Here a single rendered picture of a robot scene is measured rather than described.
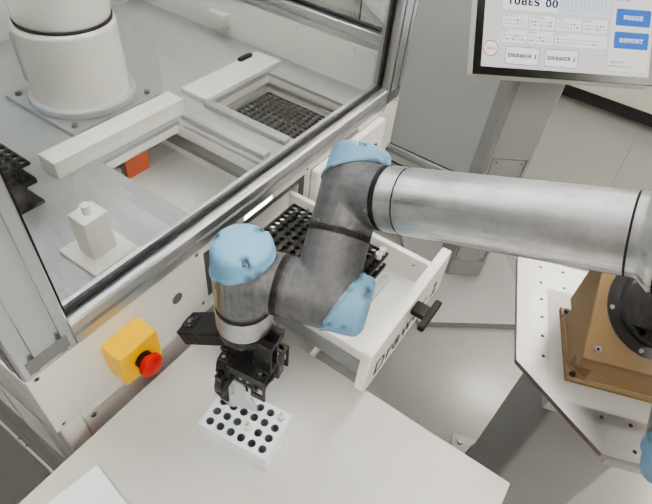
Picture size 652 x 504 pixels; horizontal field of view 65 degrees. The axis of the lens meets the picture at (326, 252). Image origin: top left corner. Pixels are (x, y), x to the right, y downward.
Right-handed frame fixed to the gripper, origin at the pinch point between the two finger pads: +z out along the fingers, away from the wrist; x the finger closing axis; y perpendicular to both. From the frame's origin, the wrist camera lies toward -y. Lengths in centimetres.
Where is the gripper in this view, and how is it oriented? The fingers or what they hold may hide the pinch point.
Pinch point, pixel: (237, 391)
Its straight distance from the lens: 87.3
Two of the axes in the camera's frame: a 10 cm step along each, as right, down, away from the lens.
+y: 8.9, 3.7, -2.6
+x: 4.4, -6.1, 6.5
